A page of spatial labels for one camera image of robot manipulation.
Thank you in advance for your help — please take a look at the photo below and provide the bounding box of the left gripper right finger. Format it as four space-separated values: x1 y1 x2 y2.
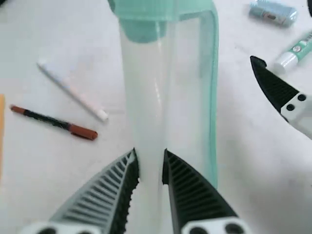
161 148 252 234

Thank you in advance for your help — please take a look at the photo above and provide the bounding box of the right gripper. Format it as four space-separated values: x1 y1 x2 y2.
250 55 312 141

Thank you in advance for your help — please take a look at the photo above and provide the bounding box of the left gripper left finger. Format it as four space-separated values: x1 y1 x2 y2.
16 147 141 234

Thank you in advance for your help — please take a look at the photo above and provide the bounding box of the clear pouch with mint trim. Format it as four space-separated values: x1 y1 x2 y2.
107 0 219 234

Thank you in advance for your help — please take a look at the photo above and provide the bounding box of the green and white glue stick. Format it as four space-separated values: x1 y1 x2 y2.
273 31 312 73

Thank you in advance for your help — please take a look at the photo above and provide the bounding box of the brown and black marker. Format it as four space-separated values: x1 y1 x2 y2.
9 104 99 141

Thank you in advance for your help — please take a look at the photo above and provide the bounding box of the white pen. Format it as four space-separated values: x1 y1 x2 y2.
36 59 109 123

